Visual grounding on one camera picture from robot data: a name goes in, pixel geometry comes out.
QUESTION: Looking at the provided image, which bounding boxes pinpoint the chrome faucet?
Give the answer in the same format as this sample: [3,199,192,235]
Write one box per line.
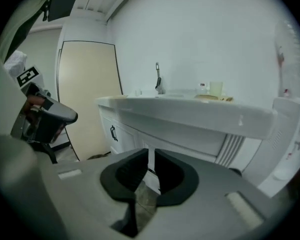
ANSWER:
[154,62,167,95]

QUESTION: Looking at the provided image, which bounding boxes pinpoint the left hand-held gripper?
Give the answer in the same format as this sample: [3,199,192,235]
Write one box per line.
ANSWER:
[10,67,79,145]

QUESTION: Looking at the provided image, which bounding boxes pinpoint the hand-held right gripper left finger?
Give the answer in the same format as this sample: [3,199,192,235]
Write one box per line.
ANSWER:
[51,148,151,240]

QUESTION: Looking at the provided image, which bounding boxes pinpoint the striped white shirt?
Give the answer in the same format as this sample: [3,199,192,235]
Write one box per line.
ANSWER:
[3,50,28,81]

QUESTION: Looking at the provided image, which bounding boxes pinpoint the white bar-handled cabinet door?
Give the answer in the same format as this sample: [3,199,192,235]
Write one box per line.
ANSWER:
[113,122,140,157]
[101,115,115,150]

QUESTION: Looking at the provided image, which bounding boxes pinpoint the black office chair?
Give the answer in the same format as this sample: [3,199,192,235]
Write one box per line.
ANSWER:
[27,133,68,165]

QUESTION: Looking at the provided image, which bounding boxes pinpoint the white sink cabinet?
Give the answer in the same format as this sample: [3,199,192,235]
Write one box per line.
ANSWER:
[94,93,278,175]

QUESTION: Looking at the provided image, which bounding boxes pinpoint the person's left hand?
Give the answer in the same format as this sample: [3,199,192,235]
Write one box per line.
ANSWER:
[23,95,47,123]

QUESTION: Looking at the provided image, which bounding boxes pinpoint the white water dispenser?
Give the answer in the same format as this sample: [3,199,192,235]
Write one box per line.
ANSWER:
[258,96,300,197]

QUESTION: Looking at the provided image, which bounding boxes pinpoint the clear water jug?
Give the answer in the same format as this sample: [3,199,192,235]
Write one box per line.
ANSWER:
[274,21,300,97]

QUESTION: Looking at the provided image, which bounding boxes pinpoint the wooden tray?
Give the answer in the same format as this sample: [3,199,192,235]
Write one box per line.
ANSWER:
[193,93,235,102]

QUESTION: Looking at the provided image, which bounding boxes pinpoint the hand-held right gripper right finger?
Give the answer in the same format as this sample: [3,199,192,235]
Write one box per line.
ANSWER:
[139,148,290,240]

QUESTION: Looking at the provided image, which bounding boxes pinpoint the beige partition panel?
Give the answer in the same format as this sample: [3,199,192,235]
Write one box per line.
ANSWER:
[56,40,123,161]

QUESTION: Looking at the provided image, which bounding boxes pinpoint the person's torso in pale vest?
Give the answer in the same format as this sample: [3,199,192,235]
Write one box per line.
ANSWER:
[0,0,66,240]

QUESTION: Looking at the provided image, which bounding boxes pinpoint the translucent plastic cup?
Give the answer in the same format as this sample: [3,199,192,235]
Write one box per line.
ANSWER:
[209,81,224,97]

